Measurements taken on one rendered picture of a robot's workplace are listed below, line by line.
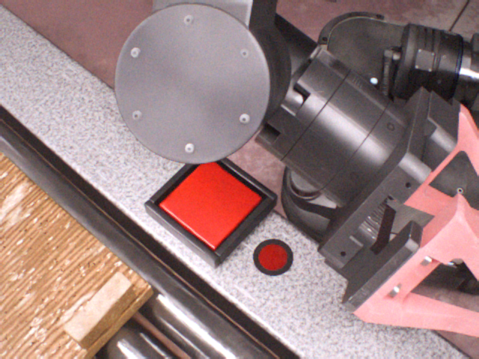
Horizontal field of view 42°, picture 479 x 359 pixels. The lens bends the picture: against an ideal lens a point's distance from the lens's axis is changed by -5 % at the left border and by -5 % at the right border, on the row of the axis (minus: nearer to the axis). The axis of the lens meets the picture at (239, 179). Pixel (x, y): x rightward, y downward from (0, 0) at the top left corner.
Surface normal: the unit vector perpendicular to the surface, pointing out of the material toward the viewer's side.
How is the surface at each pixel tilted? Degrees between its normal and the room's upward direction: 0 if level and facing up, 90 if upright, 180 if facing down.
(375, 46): 0
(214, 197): 0
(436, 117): 38
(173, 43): 47
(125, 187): 0
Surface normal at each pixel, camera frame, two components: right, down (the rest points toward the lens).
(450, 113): 0.51, -0.68
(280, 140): -0.46, 0.60
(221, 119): -0.21, 0.26
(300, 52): 0.30, -0.41
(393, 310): -0.01, 0.60
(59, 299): 0.00, -0.50
